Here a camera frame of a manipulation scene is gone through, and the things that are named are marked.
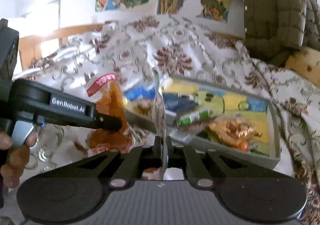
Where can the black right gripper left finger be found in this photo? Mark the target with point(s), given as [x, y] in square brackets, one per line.
[157, 156]

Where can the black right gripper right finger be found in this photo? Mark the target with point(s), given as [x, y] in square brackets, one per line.
[176, 161]

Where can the green snack packet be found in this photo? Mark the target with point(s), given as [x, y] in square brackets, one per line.
[192, 117]

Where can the clear silver snack packet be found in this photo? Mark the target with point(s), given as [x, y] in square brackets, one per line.
[159, 120]

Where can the blue snack bag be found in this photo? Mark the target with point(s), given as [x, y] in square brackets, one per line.
[178, 104]

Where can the orange dried fruit bag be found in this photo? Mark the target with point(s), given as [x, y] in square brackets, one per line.
[106, 93]

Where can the orange snack bag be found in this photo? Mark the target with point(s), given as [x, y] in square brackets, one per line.
[231, 130]

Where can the person left hand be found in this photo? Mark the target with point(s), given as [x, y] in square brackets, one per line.
[13, 169]

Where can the painted frog tray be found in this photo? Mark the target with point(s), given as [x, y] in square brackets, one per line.
[225, 102]

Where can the floral damask bedspread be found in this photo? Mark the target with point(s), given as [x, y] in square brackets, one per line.
[179, 46]

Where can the olive quilted puffer jacket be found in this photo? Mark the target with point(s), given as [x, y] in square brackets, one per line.
[275, 28]

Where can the wooden bed frame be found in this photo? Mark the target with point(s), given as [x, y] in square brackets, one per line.
[306, 63]

